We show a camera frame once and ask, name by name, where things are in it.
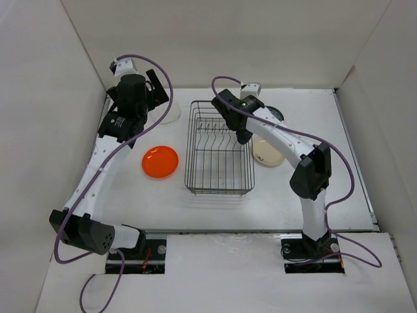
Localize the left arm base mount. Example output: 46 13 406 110
121 233 167 275

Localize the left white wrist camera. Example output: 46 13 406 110
109 57 137 78

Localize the blue patterned ceramic plate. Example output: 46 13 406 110
267 106 285 122

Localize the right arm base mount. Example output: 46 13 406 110
281 237 345 274

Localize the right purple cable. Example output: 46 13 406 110
211 76 382 269

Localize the grey wire dish rack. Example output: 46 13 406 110
184 100 255 196

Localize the orange plate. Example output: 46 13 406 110
141 145 179 179

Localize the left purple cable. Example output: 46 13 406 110
53 53 173 312

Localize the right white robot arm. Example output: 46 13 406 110
211 89 332 257

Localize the cream and black plate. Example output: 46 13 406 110
252 136 285 167

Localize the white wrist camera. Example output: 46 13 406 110
240 83 261 99
109 57 137 78

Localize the purple cable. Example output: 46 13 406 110
211 76 382 269
53 53 173 312

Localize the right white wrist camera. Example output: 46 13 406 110
240 83 261 99

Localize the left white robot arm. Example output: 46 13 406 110
49 69 173 264

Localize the clear glass plate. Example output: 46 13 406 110
149 100 182 125

